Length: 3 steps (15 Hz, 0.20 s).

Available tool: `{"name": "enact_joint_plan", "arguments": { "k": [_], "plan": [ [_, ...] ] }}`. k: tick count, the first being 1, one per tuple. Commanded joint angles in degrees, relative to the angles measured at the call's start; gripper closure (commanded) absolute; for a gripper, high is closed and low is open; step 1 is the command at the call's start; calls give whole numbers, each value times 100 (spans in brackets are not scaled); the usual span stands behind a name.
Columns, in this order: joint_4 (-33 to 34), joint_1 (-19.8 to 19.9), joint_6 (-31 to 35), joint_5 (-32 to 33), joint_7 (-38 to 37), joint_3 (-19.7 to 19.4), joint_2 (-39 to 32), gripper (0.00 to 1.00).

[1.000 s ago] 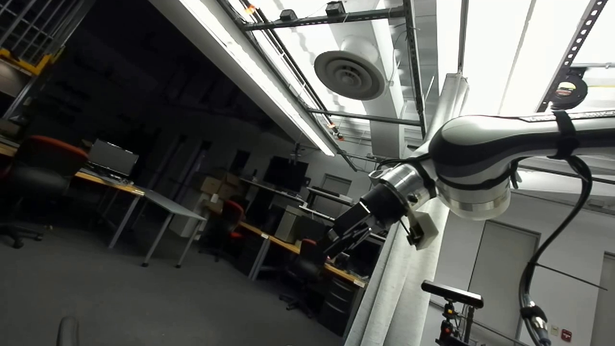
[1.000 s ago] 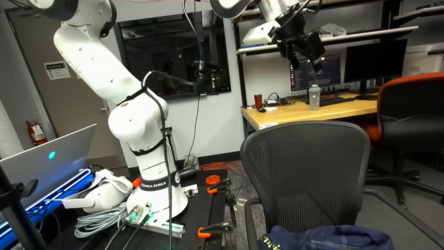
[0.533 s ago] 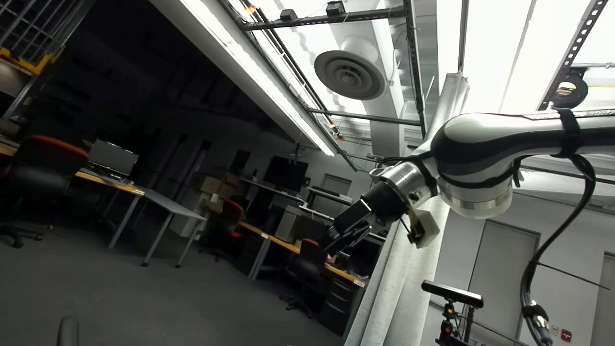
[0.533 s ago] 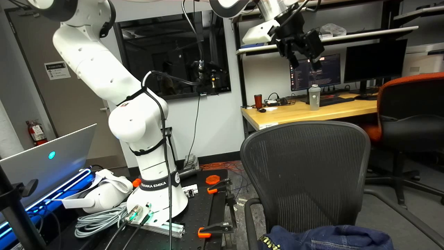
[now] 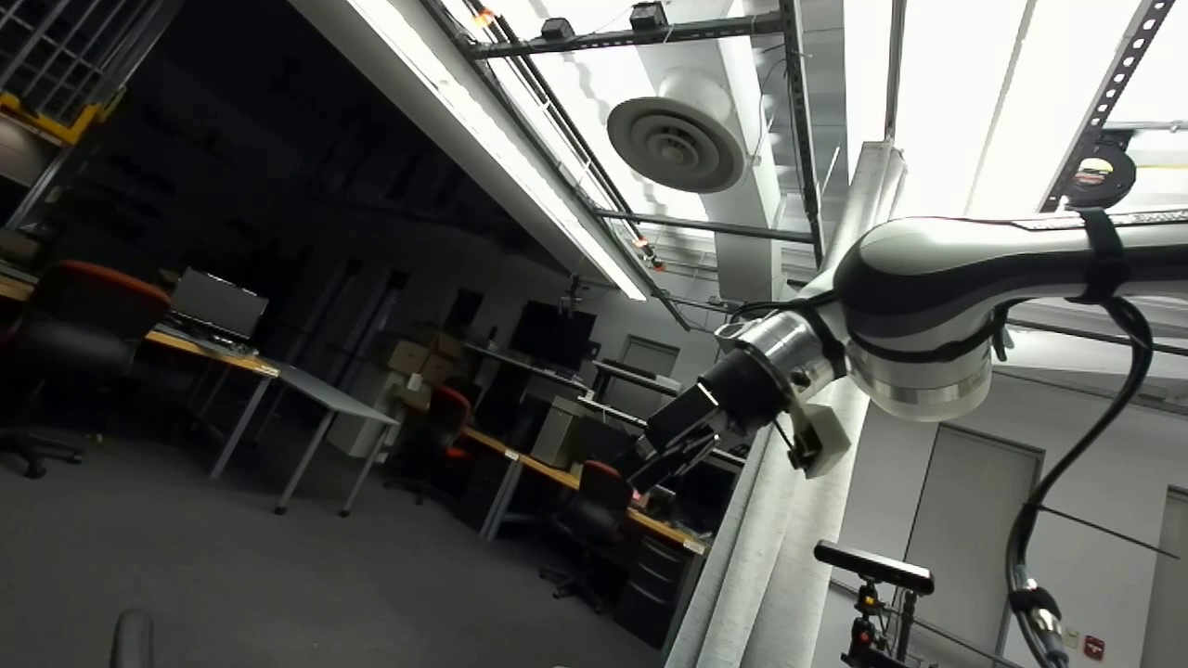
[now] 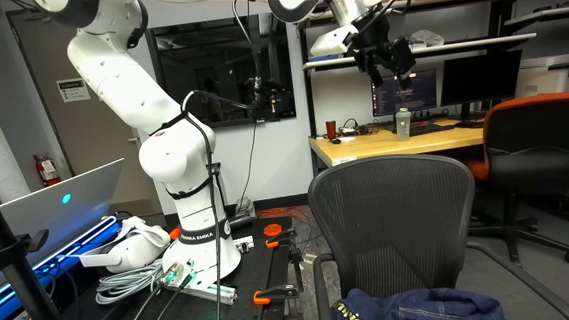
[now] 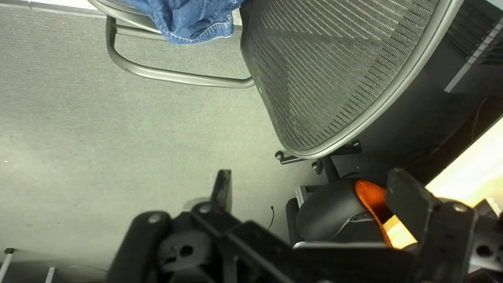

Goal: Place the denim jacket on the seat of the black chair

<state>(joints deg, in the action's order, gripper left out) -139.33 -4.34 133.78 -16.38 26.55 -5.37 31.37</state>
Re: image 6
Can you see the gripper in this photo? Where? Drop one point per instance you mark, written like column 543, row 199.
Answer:
column 372, row 40

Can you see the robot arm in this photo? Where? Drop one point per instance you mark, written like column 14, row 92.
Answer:
column 133, row 89

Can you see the black mesh chair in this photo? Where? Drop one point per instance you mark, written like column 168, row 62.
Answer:
column 391, row 222

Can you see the orange and black office chair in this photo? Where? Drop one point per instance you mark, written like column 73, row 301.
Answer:
column 529, row 146

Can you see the denim jacket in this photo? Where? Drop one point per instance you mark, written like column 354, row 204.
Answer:
column 422, row 306

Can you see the lit monitor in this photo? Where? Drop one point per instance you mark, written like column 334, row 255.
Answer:
column 413, row 95

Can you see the grey shaker bottle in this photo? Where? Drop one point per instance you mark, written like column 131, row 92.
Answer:
column 403, row 126

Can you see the clear plastic bag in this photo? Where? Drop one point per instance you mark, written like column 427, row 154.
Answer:
column 426, row 38

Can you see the black keyboard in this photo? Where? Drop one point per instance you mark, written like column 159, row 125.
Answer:
column 426, row 129

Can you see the power strip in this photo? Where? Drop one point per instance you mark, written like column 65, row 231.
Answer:
column 353, row 130

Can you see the wooden desk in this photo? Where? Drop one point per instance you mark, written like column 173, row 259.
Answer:
column 382, row 144

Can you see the red tumbler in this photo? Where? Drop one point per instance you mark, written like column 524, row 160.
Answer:
column 330, row 130

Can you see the shelf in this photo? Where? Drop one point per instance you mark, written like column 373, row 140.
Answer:
column 466, row 44

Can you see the dark monitor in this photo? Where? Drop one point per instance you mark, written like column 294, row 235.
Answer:
column 480, row 78

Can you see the white printer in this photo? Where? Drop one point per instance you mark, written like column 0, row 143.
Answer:
column 544, row 78

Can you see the window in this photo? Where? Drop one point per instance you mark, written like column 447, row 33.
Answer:
column 209, row 71

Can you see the orange and black clamp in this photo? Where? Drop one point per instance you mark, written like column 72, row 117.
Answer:
column 275, row 293
column 280, row 238

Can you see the grey box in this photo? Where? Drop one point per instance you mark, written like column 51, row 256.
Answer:
column 243, row 211

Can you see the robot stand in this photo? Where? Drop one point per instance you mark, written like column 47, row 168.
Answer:
column 260, row 271

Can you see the aluminium profile bar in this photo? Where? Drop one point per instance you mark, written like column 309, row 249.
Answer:
column 209, row 292

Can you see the door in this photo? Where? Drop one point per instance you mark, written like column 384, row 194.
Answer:
column 89, row 133

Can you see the white headset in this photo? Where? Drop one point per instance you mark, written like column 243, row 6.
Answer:
column 133, row 249

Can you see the paper door sign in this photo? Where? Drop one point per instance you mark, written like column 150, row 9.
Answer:
column 73, row 90

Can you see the silver laptop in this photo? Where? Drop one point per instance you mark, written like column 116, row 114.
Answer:
column 62, row 209

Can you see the red fire extinguisher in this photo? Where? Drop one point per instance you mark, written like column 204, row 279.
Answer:
column 46, row 171

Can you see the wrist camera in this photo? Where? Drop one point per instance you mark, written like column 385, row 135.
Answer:
column 402, row 54

